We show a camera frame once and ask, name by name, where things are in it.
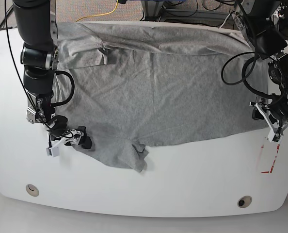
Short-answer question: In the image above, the right table cable grommet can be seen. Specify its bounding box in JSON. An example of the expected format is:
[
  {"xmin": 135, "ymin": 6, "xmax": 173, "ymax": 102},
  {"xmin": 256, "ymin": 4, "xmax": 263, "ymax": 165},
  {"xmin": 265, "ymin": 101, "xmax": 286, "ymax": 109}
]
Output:
[{"xmin": 237, "ymin": 196, "xmax": 252, "ymax": 208}]

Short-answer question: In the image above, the yellow cable on floor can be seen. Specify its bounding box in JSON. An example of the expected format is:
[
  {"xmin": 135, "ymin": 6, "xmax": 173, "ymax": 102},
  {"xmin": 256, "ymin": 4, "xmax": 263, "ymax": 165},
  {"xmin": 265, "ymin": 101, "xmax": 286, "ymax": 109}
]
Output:
[{"xmin": 75, "ymin": 2, "xmax": 117, "ymax": 22}]

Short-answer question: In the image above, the table cable grommet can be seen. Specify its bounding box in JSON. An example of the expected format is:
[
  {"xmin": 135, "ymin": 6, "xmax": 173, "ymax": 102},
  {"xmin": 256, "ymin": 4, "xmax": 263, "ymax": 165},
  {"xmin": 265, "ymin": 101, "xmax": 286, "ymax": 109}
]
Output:
[
  {"xmin": 237, "ymin": 196, "xmax": 252, "ymax": 208},
  {"xmin": 26, "ymin": 184, "xmax": 39, "ymax": 197}
]

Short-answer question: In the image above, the red tape rectangle marking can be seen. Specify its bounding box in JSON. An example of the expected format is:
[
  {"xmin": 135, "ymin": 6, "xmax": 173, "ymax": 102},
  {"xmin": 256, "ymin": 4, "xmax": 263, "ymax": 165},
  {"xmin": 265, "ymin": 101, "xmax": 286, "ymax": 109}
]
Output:
[{"xmin": 257, "ymin": 137, "xmax": 280, "ymax": 174}]

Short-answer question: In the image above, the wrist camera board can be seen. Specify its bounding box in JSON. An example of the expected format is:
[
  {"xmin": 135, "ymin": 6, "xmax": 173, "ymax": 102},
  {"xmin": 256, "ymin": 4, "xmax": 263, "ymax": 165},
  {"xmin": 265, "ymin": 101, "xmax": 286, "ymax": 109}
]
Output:
[
  {"xmin": 46, "ymin": 146, "xmax": 60, "ymax": 157},
  {"xmin": 267, "ymin": 131, "xmax": 282, "ymax": 143}
]

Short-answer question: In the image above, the grey t-shirt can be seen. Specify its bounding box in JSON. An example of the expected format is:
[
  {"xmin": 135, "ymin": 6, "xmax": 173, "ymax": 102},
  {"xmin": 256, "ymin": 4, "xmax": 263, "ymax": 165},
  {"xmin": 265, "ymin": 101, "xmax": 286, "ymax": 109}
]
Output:
[{"xmin": 56, "ymin": 23, "xmax": 267, "ymax": 172}]

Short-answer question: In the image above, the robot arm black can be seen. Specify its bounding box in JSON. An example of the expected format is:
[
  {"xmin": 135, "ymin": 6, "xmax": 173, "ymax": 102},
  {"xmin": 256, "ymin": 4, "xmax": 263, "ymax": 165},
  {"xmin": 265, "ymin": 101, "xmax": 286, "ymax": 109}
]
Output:
[
  {"xmin": 11, "ymin": 0, "xmax": 93, "ymax": 157},
  {"xmin": 223, "ymin": 0, "xmax": 288, "ymax": 143}
]

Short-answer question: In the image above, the aluminium frame stand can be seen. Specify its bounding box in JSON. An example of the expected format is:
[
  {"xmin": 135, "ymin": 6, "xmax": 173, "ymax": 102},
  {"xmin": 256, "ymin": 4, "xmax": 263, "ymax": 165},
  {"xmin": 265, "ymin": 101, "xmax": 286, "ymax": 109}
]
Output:
[{"xmin": 141, "ymin": 0, "xmax": 164, "ymax": 21}]

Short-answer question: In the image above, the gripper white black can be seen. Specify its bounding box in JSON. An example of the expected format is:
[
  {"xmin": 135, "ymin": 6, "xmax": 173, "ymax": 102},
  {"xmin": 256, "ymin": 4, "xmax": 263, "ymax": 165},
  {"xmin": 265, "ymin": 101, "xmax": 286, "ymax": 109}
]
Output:
[
  {"xmin": 249, "ymin": 97, "xmax": 288, "ymax": 140},
  {"xmin": 47, "ymin": 126, "xmax": 93, "ymax": 149}
]

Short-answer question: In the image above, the left table cable grommet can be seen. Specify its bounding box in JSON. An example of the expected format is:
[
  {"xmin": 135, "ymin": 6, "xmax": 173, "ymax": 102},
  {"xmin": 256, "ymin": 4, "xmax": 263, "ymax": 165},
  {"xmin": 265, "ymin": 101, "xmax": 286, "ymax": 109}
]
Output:
[{"xmin": 26, "ymin": 184, "xmax": 39, "ymax": 197}]

